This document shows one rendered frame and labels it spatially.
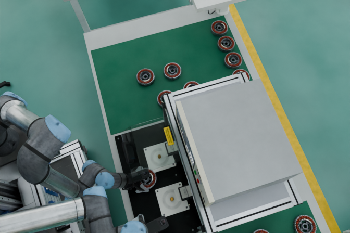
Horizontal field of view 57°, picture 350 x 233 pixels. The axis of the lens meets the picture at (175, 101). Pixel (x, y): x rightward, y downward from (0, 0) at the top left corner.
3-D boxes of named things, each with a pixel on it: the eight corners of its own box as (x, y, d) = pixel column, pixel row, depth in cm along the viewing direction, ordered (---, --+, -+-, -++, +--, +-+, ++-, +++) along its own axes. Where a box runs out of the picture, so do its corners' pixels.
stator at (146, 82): (135, 73, 208) (134, 70, 204) (151, 68, 209) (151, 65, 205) (139, 88, 203) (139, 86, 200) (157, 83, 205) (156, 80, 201)
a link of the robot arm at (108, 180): (97, 168, 149) (110, 177, 144) (112, 168, 158) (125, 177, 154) (90, 183, 149) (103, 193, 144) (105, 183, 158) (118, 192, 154)
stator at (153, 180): (138, 192, 174) (138, 191, 171) (133, 171, 178) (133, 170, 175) (158, 186, 177) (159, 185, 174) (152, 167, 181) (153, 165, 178)
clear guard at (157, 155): (132, 178, 157) (130, 176, 152) (121, 132, 166) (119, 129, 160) (196, 158, 160) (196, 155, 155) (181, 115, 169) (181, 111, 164)
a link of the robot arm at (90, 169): (73, 175, 153) (88, 186, 148) (87, 155, 157) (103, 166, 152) (81, 180, 160) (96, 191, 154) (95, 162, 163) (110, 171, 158)
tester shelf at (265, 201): (207, 235, 141) (208, 235, 137) (163, 98, 166) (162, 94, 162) (299, 204, 145) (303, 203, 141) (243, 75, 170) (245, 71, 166)
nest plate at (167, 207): (162, 217, 172) (162, 217, 171) (154, 190, 178) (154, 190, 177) (189, 209, 174) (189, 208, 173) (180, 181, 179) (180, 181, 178)
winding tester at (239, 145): (205, 207, 141) (209, 203, 122) (175, 117, 157) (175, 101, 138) (287, 180, 145) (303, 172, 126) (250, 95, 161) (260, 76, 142)
